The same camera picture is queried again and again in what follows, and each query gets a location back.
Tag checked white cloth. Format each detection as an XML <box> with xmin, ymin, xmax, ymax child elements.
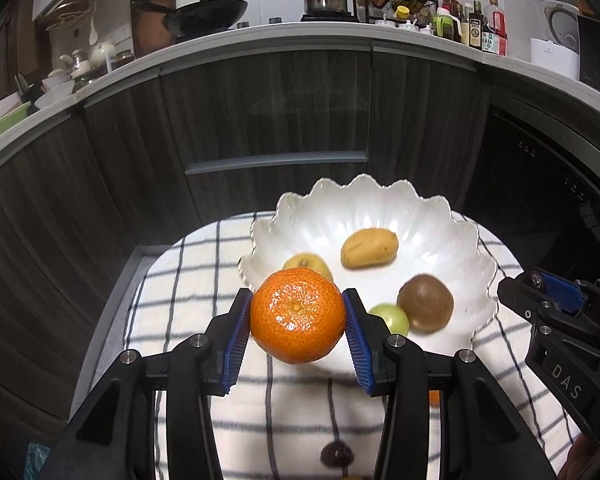
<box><xmin>87</xmin><ymin>212</ymin><xmax>585</xmax><ymax>480</ymax></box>

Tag green apple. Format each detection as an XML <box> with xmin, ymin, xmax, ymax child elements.
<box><xmin>369</xmin><ymin>303</ymin><xmax>411</xmax><ymax>338</ymax></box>

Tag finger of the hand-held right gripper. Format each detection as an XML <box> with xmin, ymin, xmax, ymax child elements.
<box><xmin>524</xmin><ymin>269</ymin><xmax>600</xmax><ymax>317</ymax></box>
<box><xmin>497</xmin><ymin>277</ymin><xmax>555</xmax><ymax>333</ymax></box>

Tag person's right hand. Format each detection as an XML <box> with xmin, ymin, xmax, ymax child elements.
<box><xmin>566</xmin><ymin>434</ymin><xmax>600</xmax><ymax>480</ymax></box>

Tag gas cooktop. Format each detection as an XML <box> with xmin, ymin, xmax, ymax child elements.
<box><xmin>175</xmin><ymin>12</ymin><xmax>353</xmax><ymax>43</ymax></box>

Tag brown cutting board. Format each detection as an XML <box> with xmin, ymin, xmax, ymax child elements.
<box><xmin>130</xmin><ymin>0</ymin><xmax>177</xmax><ymax>58</ymax></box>

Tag yellow mango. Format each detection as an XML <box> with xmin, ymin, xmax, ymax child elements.
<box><xmin>341</xmin><ymin>228</ymin><xmax>399</xmax><ymax>269</ymax></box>

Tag yellow lemon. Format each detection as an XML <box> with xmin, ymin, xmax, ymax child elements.
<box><xmin>282</xmin><ymin>253</ymin><xmax>335</xmax><ymax>283</ymax></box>

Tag white electric kettle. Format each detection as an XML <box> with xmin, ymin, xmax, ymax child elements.
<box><xmin>538</xmin><ymin>0</ymin><xmax>580</xmax><ymax>53</ymax></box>

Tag brown kiwi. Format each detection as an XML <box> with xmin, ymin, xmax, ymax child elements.
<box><xmin>396</xmin><ymin>274</ymin><xmax>454</xmax><ymax>333</ymax></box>

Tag dark wood base cabinets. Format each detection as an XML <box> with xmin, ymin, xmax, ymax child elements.
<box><xmin>0</xmin><ymin>47</ymin><xmax>490</xmax><ymax>421</ymax></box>

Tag white seasoning jar set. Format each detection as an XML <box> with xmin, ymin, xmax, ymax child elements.
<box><xmin>375</xmin><ymin>16</ymin><xmax>435</xmax><ymax>36</ymax></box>

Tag white kitchen countertop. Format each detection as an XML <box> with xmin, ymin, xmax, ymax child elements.
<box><xmin>0</xmin><ymin>20</ymin><xmax>600</xmax><ymax>181</ymax></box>

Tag white scalloped bowl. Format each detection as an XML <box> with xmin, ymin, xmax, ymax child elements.
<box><xmin>237</xmin><ymin>173</ymin><xmax>498</xmax><ymax>356</ymax></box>

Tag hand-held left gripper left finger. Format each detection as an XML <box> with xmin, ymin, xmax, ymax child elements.
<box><xmin>40</xmin><ymin>287</ymin><xmax>255</xmax><ymax>480</ymax></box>

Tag knife block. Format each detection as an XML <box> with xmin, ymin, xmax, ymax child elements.
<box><xmin>14</xmin><ymin>74</ymin><xmax>36</xmax><ymax>103</ymax></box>

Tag black built-in dishwasher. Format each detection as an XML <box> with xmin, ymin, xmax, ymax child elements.
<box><xmin>462</xmin><ymin>102</ymin><xmax>600</xmax><ymax>286</ymax></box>

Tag black wok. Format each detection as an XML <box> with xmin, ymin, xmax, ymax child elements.
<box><xmin>130</xmin><ymin>0</ymin><xmax>249</xmax><ymax>38</ymax></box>

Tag wooden wall rack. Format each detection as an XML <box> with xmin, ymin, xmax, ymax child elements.
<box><xmin>35</xmin><ymin>0</ymin><xmax>101</xmax><ymax>28</ymax></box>

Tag black microwave oven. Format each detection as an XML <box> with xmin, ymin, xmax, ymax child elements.
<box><xmin>577</xmin><ymin>12</ymin><xmax>600</xmax><ymax>96</ymax></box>

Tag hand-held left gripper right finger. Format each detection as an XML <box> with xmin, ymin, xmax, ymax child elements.
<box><xmin>342</xmin><ymin>287</ymin><xmax>558</xmax><ymax>480</ymax></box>

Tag white teapot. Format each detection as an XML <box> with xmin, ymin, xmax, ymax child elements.
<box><xmin>89</xmin><ymin>41</ymin><xmax>117</xmax><ymax>67</ymax></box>

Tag group of sauce bottles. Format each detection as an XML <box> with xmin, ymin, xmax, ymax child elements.
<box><xmin>432</xmin><ymin>0</ymin><xmax>509</xmax><ymax>57</ymax></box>

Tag stack of white bowls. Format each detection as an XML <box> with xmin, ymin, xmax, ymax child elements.
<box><xmin>34</xmin><ymin>71</ymin><xmax>76</xmax><ymax>110</ymax></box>

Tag green plastic basin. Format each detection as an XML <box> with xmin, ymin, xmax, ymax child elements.
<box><xmin>0</xmin><ymin>101</ymin><xmax>33</xmax><ymax>150</ymax></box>

